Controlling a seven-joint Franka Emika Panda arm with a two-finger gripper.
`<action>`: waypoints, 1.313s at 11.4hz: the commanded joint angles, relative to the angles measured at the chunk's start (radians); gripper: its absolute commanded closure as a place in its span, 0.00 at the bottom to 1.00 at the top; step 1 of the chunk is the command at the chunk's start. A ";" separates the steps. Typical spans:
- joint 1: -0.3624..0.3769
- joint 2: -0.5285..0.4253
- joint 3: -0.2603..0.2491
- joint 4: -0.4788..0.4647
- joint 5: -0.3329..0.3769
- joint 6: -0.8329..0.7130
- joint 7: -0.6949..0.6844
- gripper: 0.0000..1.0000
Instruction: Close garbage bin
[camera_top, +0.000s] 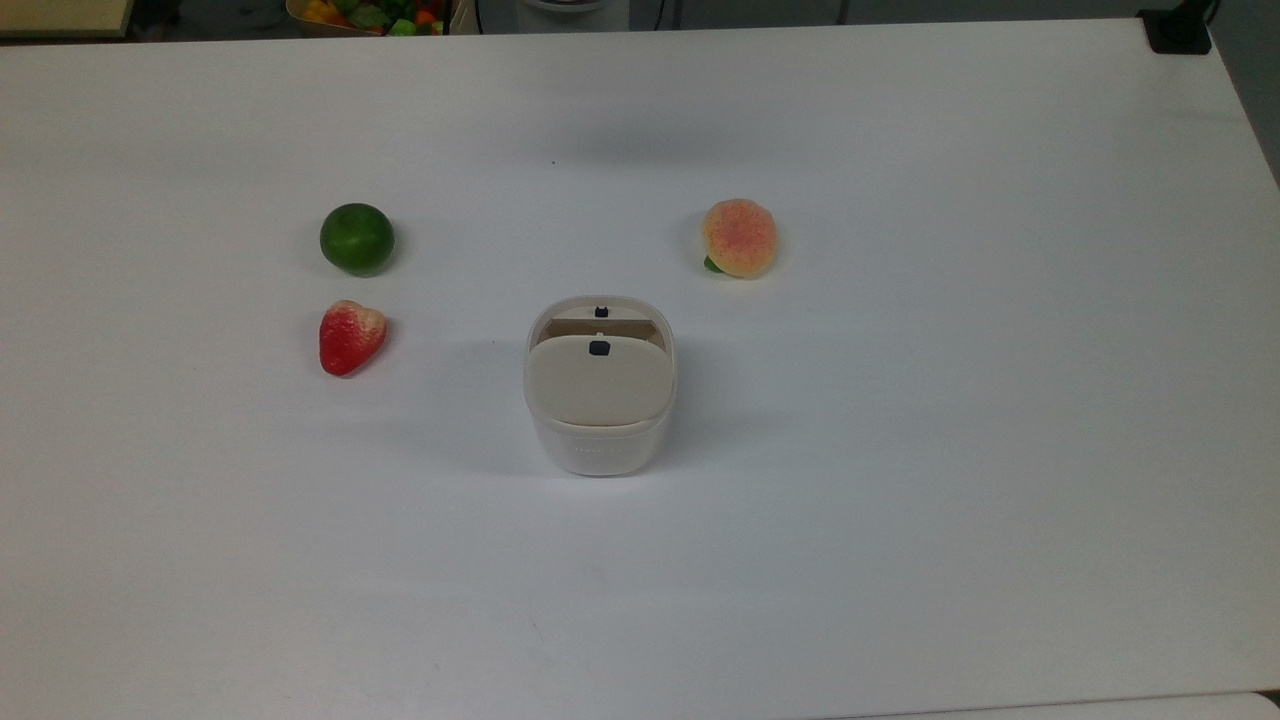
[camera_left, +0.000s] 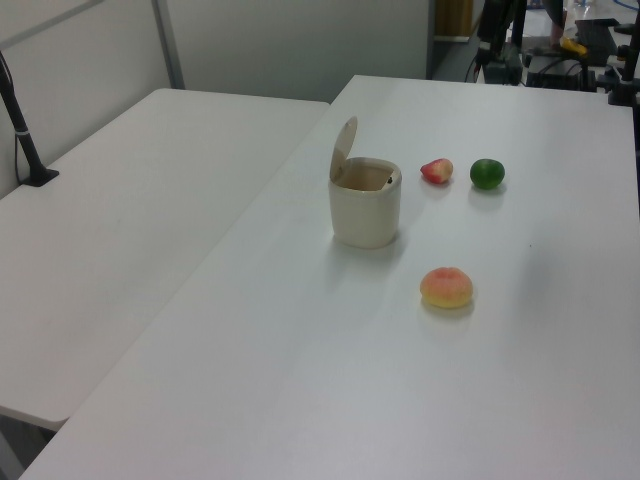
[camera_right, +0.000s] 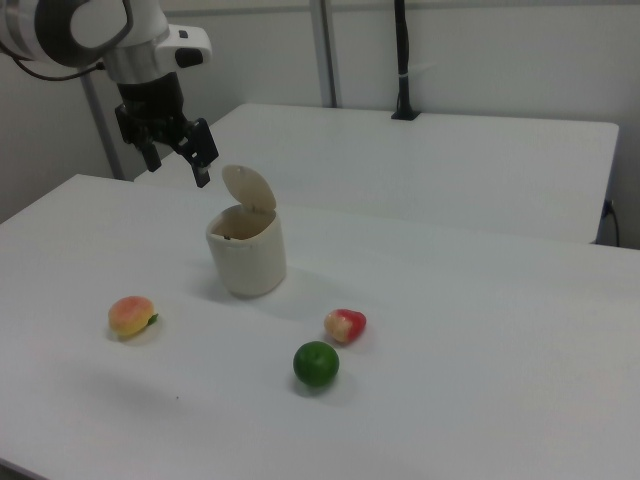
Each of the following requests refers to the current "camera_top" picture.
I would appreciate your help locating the red strawberry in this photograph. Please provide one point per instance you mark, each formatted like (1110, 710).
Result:
(348, 340)

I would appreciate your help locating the white garbage bin body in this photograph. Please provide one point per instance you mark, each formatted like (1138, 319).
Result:
(598, 450)

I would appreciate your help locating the green lime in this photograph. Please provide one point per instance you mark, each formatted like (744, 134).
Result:
(356, 238)

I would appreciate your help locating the basket of toy fruits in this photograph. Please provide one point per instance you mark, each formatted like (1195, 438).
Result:
(370, 14)

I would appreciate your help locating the black table clamp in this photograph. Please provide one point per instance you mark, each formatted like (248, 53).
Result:
(1178, 30)

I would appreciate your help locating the light wooden board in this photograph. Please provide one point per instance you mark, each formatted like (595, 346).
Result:
(60, 15)

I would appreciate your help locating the beige garbage bin lid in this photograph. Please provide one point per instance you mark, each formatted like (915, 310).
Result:
(598, 385)

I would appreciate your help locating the orange pink peach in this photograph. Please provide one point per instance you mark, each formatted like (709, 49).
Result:
(739, 238)

